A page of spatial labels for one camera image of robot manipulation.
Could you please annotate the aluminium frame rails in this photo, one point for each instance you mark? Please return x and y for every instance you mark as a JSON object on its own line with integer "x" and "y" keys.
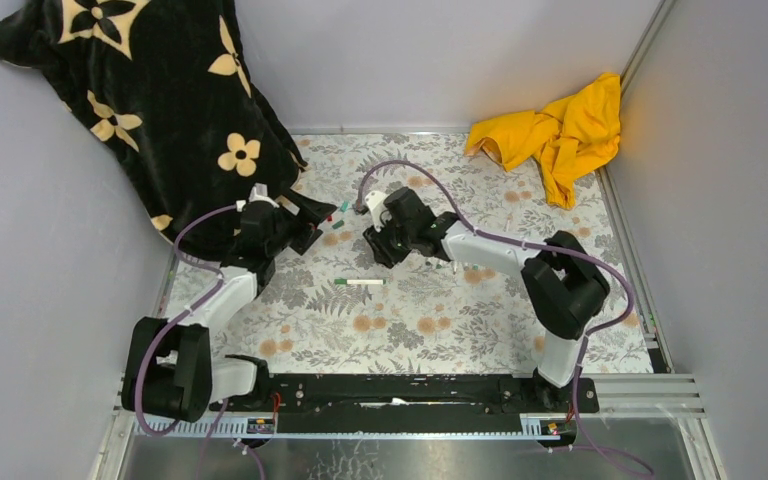
{"x": 673, "y": 398}

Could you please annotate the yellow cloth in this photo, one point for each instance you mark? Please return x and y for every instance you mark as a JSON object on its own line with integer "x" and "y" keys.
{"x": 569, "y": 138}

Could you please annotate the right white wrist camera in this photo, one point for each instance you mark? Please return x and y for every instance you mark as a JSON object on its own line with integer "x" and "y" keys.
{"x": 375, "y": 203}

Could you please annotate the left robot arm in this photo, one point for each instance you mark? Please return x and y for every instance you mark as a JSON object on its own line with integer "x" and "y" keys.
{"x": 192, "y": 344}

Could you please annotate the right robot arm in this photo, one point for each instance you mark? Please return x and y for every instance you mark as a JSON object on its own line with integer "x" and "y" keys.
{"x": 565, "y": 290}

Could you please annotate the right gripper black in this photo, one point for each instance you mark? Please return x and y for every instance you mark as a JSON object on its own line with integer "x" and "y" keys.
{"x": 377, "y": 244}

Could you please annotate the floral patterned table mat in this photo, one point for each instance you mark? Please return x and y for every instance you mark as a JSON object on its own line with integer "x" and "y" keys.
{"x": 423, "y": 320}

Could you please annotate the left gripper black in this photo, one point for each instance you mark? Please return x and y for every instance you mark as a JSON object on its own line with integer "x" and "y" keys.
{"x": 306, "y": 238}

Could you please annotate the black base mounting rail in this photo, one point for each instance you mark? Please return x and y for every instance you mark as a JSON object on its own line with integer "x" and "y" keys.
{"x": 369, "y": 404}

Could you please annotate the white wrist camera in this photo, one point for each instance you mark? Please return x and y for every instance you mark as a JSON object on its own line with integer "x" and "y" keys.
{"x": 375, "y": 203}
{"x": 259, "y": 193}

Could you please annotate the black floral blanket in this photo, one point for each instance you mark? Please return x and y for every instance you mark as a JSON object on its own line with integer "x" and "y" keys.
{"x": 165, "y": 86}

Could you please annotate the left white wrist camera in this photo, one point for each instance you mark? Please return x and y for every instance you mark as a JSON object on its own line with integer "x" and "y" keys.
{"x": 259, "y": 193}

